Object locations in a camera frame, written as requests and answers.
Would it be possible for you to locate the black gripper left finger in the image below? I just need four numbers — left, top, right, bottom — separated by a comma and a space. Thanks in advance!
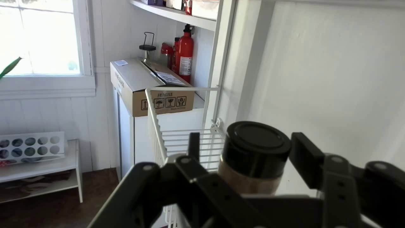
87, 132, 263, 228

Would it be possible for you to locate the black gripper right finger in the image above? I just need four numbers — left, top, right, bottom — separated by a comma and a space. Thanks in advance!
289, 131, 405, 228

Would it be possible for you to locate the spice bottle with black lid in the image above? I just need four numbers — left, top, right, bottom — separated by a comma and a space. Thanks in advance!
217, 121, 293, 197

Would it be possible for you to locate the white cabinet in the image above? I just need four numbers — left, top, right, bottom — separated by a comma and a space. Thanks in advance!
110, 82, 212, 183

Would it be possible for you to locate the brown cardboard box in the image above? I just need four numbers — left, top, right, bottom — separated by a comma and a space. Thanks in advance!
110, 59, 196, 118

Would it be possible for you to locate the low white bench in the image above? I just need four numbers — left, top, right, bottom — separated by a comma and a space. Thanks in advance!
0, 139, 84, 207

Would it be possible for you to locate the red fire extinguisher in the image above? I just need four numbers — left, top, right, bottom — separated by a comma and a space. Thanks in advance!
173, 25, 196, 85

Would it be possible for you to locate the small red canister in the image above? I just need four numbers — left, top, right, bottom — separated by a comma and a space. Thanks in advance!
160, 37, 181, 74

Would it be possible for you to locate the red snack bag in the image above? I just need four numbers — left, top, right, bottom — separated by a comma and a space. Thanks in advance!
182, 0, 193, 17

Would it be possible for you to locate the white flat box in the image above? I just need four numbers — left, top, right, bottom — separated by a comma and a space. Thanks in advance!
191, 0, 221, 21

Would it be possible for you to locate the white framed window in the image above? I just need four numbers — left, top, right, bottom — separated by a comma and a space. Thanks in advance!
0, 0, 97, 99

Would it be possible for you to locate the white wire door rack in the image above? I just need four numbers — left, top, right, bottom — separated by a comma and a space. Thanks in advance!
144, 84, 231, 228

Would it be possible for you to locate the black metal handle stand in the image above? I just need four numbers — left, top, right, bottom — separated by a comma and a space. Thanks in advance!
138, 31, 158, 65

